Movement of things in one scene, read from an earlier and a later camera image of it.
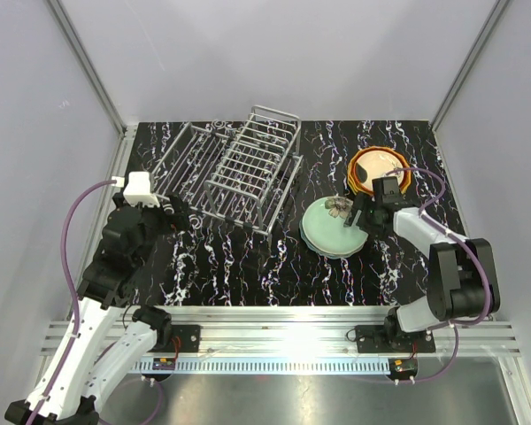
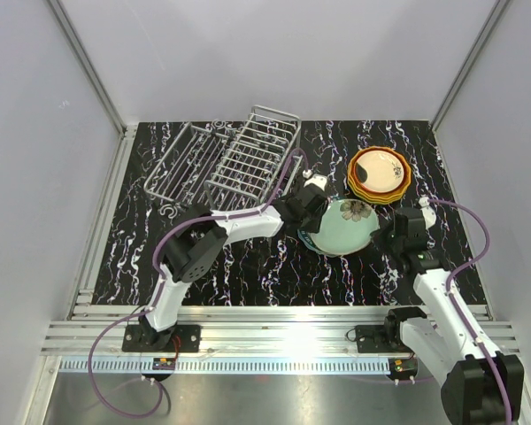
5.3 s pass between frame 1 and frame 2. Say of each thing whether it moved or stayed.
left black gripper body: moved
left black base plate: stayed
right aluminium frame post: stayed
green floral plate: stayed
